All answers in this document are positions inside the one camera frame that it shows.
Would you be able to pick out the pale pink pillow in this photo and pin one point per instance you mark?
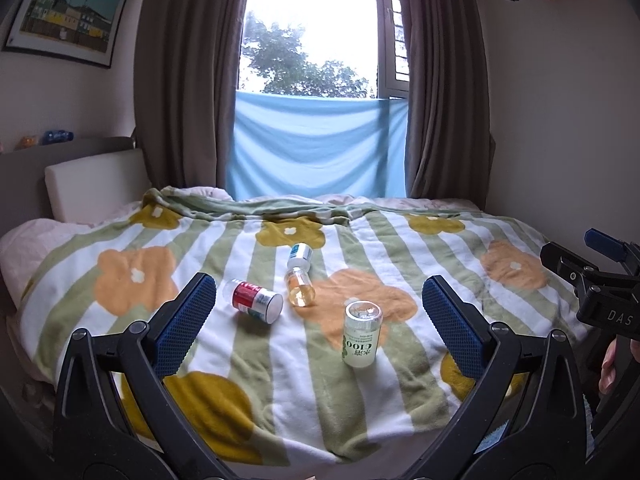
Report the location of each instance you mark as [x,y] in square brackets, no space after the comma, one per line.
[35,250]

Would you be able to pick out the clear bottle red label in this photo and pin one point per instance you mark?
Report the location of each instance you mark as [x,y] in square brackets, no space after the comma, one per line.
[252,301]

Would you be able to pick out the orange toy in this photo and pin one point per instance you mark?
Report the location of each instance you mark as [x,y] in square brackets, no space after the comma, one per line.
[27,141]

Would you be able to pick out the striped floral blanket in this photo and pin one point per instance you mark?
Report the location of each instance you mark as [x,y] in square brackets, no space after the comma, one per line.
[280,340]

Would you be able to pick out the grey window frame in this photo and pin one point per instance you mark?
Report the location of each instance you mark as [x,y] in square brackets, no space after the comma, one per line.
[392,30]

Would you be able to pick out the white headboard cushion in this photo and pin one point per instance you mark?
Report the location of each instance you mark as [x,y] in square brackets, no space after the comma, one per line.
[92,187]

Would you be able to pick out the framed houses picture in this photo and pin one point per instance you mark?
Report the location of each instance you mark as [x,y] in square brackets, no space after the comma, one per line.
[67,7]

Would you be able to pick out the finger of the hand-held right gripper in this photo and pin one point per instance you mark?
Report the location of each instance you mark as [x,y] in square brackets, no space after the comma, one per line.
[600,238]
[565,265]

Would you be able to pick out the brown curtain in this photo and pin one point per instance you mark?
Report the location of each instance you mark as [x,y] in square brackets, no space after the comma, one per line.
[187,75]
[442,80]

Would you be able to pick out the clear bottle green label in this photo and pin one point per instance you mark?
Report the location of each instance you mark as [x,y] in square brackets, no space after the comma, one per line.
[362,332]

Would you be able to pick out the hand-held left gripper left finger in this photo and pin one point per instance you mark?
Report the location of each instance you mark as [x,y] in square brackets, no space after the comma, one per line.
[186,322]

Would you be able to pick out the person's right hand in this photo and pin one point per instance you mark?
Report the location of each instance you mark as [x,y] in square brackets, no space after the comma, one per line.
[608,366]

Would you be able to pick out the grey headboard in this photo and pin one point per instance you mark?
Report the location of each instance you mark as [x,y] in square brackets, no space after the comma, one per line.
[45,160]

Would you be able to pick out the blue toy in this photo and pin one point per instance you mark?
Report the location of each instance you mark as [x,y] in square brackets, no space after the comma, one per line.
[57,135]

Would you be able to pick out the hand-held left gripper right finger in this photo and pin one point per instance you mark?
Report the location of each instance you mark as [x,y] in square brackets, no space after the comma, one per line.
[452,327]

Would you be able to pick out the yellow liquid bottle blue label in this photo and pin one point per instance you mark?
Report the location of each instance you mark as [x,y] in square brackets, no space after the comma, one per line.
[299,276]

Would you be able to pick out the light blue cloth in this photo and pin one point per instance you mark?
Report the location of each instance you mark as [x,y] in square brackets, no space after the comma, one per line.
[317,145]

